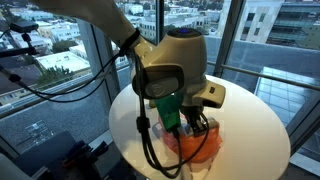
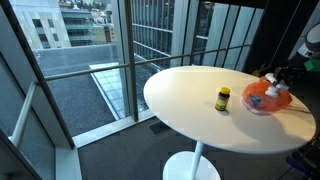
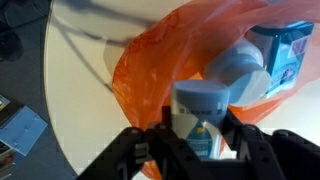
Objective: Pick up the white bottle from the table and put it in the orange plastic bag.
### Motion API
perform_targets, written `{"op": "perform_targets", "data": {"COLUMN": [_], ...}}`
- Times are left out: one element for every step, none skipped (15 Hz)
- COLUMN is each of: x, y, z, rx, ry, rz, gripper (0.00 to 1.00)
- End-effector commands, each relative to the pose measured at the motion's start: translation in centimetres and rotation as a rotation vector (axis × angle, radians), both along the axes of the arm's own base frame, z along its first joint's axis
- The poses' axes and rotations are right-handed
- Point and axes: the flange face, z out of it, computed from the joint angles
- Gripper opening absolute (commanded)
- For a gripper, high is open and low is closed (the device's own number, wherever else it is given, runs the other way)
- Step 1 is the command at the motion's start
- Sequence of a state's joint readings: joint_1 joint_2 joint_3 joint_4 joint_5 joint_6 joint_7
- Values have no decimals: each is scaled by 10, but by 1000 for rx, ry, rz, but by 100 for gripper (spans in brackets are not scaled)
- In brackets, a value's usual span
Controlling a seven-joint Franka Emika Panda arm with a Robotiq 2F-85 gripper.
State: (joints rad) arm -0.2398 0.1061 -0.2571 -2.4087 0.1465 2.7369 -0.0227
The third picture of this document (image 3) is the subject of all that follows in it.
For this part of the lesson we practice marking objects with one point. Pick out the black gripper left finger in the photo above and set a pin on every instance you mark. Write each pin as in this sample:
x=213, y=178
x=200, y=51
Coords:
x=140, y=153

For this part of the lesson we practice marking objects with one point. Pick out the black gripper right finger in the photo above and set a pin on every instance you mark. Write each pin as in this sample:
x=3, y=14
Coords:
x=276, y=153

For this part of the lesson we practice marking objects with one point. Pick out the white shampoo bottle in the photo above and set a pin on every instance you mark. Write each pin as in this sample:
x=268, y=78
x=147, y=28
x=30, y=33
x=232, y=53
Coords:
x=200, y=113

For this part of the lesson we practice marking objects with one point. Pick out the white-capped round bottle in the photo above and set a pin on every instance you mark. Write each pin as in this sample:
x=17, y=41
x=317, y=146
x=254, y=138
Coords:
x=240, y=73

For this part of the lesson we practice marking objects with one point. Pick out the orange plastic bag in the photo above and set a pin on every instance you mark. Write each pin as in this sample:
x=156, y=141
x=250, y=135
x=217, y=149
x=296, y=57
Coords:
x=156, y=66

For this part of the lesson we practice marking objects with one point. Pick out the blue Mentos gum bottle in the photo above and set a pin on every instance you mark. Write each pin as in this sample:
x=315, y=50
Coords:
x=286, y=56

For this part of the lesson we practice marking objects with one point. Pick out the light blue flat box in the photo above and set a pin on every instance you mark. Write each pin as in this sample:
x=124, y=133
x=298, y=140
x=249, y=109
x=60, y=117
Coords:
x=21, y=130

